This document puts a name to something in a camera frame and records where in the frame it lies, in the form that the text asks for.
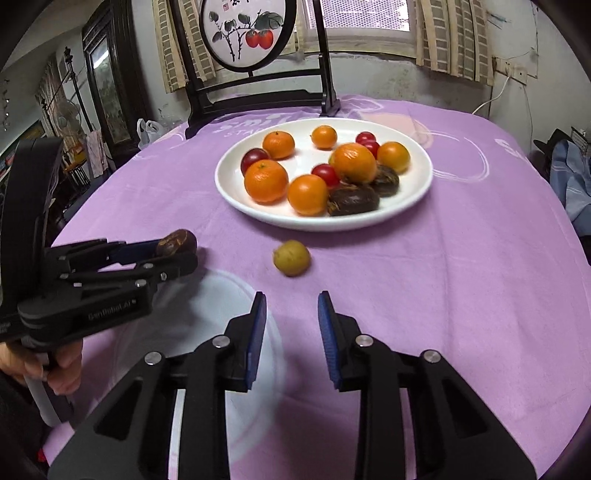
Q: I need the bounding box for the white plastic bag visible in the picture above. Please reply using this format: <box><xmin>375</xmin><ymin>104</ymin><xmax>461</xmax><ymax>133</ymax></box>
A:
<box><xmin>136</xmin><ymin>118</ymin><xmax>166</xmax><ymax>150</ymax></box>

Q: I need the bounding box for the small mandarin orange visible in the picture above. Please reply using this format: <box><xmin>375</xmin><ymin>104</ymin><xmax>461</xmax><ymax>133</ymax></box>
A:
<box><xmin>262</xmin><ymin>131</ymin><xmax>296</xmax><ymax>160</ymax></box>

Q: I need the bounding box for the right beige curtain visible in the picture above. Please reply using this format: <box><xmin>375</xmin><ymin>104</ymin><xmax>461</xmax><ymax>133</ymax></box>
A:
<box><xmin>414</xmin><ymin>0</ymin><xmax>494</xmax><ymax>86</ymax></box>

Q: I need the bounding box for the bright red cherry tomato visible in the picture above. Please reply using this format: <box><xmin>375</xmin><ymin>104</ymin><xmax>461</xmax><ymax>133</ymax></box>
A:
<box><xmin>362</xmin><ymin>140</ymin><xmax>380</xmax><ymax>159</ymax></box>

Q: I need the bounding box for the rough skinned mandarin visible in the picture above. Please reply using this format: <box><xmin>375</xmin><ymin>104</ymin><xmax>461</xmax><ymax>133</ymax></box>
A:
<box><xmin>329</xmin><ymin>143</ymin><xmax>378</xmax><ymax>184</ymax></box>

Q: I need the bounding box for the dark framed mirror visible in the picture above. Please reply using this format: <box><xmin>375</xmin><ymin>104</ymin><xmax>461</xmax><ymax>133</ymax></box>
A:
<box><xmin>82</xmin><ymin>0</ymin><xmax>151</xmax><ymax>166</ymax></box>

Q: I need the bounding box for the white round plate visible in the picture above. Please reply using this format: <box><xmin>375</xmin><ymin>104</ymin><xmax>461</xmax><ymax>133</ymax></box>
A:
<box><xmin>214</xmin><ymin>118</ymin><xmax>434</xmax><ymax>232</ymax></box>

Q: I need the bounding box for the small orange tomato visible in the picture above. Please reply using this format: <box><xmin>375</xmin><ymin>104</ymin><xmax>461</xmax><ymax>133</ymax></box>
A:
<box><xmin>311</xmin><ymin>125</ymin><xmax>338</xmax><ymax>150</ymax></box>

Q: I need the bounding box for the yellow green longan fruit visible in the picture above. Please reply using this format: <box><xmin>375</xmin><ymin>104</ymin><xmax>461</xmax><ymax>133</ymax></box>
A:
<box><xmin>273</xmin><ymin>240</ymin><xmax>311</xmax><ymax>277</ymax></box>

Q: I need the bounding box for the smooth orange tomato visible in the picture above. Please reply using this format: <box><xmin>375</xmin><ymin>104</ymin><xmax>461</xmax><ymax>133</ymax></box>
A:
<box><xmin>377</xmin><ymin>141</ymin><xmax>411</xmax><ymax>174</ymax></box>

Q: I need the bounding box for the white wall socket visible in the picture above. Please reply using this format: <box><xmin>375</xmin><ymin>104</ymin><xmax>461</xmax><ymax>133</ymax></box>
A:
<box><xmin>493</xmin><ymin>57</ymin><xmax>529</xmax><ymax>86</ymax></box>

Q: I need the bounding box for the standing electric fan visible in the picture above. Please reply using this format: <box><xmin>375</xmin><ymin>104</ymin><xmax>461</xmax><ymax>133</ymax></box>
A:
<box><xmin>53</xmin><ymin>99</ymin><xmax>86</xmax><ymax>153</ymax></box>

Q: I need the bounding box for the blue cloth pile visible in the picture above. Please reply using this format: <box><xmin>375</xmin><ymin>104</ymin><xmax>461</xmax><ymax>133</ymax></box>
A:
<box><xmin>550</xmin><ymin>140</ymin><xmax>591</xmax><ymax>236</ymax></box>

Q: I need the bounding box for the large mandarin orange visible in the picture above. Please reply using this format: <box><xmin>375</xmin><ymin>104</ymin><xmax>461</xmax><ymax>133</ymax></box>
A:
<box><xmin>243</xmin><ymin>160</ymin><xmax>290</xmax><ymax>204</ymax></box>

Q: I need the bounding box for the small red cherry tomato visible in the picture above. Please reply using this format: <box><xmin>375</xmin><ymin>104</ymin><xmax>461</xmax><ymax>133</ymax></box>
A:
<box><xmin>356</xmin><ymin>131</ymin><xmax>376</xmax><ymax>144</ymax></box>

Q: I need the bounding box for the dark brown water chestnut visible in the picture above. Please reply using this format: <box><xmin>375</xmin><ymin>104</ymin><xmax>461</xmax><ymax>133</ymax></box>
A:
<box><xmin>369</xmin><ymin>164</ymin><xmax>400</xmax><ymax>198</ymax></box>

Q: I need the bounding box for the orange round tomato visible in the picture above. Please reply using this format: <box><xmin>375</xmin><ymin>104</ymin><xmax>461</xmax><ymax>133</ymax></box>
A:
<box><xmin>287</xmin><ymin>174</ymin><xmax>329</xmax><ymax>216</ymax></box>

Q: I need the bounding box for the dark red cherry tomato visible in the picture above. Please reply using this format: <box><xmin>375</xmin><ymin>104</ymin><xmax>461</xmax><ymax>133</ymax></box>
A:
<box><xmin>240</xmin><ymin>148</ymin><xmax>270</xmax><ymax>175</ymax></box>

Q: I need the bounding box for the person's left hand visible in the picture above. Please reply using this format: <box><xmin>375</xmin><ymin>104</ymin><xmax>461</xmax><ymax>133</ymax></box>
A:
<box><xmin>0</xmin><ymin>338</ymin><xmax>85</xmax><ymax>396</ymax></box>

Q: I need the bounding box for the purple printed tablecloth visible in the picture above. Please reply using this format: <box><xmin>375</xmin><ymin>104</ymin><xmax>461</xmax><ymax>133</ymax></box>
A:
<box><xmin>58</xmin><ymin>97</ymin><xmax>590</xmax><ymax>479</ymax></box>

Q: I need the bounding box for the white power cable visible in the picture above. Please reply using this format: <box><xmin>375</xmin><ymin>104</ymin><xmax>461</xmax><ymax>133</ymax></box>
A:
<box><xmin>469</xmin><ymin>73</ymin><xmax>512</xmax><ymax>116</ymax></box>

